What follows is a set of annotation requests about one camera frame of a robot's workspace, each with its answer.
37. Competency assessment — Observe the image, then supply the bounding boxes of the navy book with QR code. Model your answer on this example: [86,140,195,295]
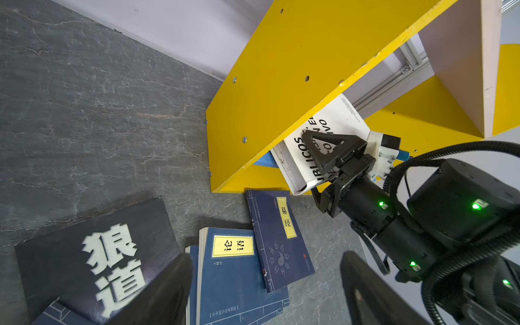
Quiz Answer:
[31,301,94,325]

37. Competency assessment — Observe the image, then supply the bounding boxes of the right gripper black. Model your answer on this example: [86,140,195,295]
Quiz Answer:
[302,131,396,228]

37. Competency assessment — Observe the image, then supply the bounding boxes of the blue book under Lunyu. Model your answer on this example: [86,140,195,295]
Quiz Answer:
[185,245,199,325]

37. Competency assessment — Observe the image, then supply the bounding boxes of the yellow pink blue bookshelf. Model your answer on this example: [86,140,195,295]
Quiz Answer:
[206,1,519,193]

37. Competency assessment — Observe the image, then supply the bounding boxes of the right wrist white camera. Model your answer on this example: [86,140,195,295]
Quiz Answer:
[365,131,410,182]

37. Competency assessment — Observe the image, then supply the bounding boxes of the navy Yijing book yellow label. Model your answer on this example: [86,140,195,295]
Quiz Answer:
[245,190,316,293]

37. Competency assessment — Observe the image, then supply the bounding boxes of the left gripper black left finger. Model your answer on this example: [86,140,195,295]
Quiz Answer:
[107,253,193,324]

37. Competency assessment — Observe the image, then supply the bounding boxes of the blue Lunyu book yellow label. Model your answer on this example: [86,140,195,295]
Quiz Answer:
[195,227,289,324]

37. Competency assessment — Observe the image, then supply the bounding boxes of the black book white characters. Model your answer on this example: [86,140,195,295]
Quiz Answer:
[15,198,180,324]

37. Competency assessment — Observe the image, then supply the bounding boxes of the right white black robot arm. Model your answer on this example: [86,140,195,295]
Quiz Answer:
[302,131,519,324]

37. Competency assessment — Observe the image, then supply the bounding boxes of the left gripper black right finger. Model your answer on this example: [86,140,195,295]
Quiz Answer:
[340,251,429,324]

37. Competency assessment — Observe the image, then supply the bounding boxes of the white Spanish text book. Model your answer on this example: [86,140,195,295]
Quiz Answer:
[269,93,372,196]

